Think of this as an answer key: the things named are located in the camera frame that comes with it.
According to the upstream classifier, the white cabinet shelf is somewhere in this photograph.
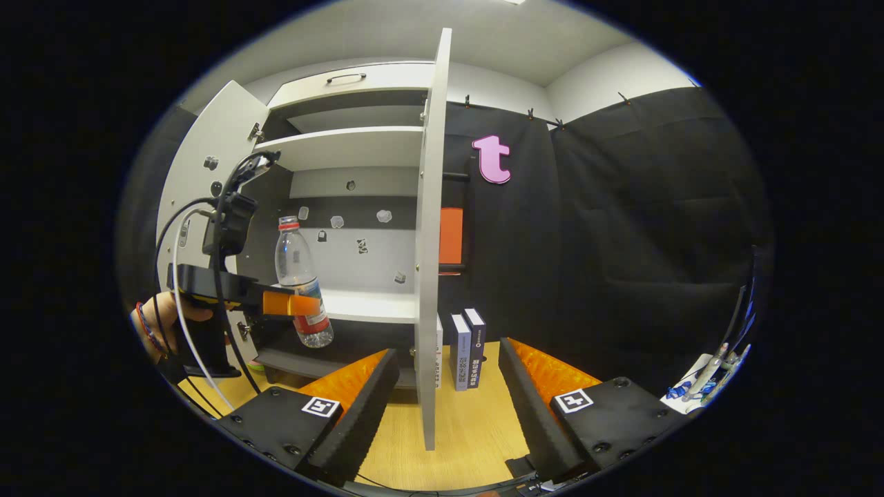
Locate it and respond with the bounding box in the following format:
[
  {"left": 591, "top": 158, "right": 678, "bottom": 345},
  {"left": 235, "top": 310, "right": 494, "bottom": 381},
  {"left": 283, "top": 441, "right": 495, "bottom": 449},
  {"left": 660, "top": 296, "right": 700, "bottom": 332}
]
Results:
[
  {"left": 304, "top": 289, "right": 418, "bottom": 324},
  {"left": 253, "top": 126, "right": 425, "bottom": 173}
]

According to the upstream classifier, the dark cabinet bottom board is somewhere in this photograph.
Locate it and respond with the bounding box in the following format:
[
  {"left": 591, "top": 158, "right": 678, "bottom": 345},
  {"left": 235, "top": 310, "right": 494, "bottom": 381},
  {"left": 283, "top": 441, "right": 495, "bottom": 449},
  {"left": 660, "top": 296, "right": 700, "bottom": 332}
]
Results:
[{"left": 256, "top": 345, "right": 417, "bottom": 389}]

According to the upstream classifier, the black backdrop cloth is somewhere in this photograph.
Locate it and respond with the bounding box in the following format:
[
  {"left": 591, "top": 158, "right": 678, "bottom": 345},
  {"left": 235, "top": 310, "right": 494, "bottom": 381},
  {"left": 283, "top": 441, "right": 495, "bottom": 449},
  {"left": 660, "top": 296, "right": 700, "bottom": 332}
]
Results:
[{"left": 119, "top": 84, "right": 773, "bottom": 408}]

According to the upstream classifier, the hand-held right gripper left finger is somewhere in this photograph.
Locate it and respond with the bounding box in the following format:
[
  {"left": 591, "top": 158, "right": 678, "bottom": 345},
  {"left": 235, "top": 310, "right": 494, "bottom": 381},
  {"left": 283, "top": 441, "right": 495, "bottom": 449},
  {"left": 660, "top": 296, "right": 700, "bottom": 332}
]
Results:
[{"left": 213, "top": 349, "right": 401, "bottom": 489}]

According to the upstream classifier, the white and blue bundle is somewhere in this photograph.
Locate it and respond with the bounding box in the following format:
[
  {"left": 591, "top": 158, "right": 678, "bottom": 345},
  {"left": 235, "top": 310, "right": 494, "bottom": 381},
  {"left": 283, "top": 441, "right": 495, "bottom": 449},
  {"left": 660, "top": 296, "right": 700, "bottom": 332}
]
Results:
[{"left": 660, "top": 344, "right": 753, "bottom": 416}]

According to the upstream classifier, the grey-blue book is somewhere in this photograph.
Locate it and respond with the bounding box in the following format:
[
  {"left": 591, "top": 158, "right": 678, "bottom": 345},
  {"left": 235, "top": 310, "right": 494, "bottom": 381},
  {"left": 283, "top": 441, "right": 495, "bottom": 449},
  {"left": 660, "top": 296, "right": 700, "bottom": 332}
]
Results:
[{"left": 450, "top": 313, "right": 472, "bottom": 393}]

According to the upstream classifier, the white and grey cabinet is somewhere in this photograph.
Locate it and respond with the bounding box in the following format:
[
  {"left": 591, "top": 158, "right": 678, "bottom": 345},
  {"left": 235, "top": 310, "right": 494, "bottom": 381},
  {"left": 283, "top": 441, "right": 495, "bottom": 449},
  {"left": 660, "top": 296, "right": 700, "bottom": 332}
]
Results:
[{"left": 156, "top": 28, "right": 454, "bottom": 451}]

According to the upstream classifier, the white cabinet flap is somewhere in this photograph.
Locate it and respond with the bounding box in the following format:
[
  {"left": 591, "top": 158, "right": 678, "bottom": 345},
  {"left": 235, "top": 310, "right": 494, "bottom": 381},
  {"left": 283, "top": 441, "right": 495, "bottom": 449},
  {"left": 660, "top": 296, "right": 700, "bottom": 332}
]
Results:
[{"left": 267, "top": 61, "right": 437, "bottom": 110}]

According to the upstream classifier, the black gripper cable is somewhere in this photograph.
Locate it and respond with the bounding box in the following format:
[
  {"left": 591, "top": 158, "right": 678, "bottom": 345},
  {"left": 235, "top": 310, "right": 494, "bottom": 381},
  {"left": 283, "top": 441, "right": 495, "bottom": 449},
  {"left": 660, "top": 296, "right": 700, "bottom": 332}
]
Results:
[{"left": 153, "top": 153, "right": 277, "bottom": 418}]

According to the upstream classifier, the red beaded bracelet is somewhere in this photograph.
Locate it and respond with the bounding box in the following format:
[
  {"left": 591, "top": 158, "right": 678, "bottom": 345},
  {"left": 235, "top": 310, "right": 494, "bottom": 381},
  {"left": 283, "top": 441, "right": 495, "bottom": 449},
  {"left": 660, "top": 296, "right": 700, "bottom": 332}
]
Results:
[{"left": 135, "top": 301, "right": 168, "bottom": 354}]

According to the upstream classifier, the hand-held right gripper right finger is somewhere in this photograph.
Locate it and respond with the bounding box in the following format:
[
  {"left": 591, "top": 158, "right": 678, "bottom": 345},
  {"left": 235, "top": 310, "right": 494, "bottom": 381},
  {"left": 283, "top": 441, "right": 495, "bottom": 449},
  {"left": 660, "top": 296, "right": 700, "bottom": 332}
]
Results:
[{"left": 497, "top": 338, "right": 686, "bottom": 485}]

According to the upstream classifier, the clear red-label water bottle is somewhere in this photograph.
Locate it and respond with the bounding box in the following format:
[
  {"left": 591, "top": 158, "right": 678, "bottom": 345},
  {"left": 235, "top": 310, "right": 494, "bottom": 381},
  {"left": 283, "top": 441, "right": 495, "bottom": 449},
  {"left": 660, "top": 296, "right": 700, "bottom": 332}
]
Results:
[{"left": 275, "top": 215, "right": 335, "bottom": 349}]

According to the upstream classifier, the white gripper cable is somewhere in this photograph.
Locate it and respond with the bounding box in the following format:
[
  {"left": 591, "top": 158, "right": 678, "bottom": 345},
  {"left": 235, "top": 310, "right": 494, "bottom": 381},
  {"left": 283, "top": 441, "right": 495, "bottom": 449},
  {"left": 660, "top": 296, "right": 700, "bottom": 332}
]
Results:
[{"left": 171, "top": 208, "right": 236, "bottom": 413}]

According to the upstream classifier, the white cabinet door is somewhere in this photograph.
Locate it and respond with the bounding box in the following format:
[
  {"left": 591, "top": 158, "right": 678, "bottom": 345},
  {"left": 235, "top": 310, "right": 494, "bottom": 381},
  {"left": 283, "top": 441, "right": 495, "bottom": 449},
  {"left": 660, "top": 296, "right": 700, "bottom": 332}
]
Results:
[
  {"left": 413, "top": 28, "right": 454, "bottom": 451},
  {"left": 156, "top": 81, "right": 271, "bottom": 370}
]

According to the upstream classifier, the dark navy book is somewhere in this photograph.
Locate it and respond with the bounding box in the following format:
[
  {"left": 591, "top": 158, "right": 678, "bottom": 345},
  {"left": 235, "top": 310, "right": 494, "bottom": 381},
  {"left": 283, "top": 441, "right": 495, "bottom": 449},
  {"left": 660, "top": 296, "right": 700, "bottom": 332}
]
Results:
[{"left": 463, "top": 307, "right": 487, "bottom": 389}]

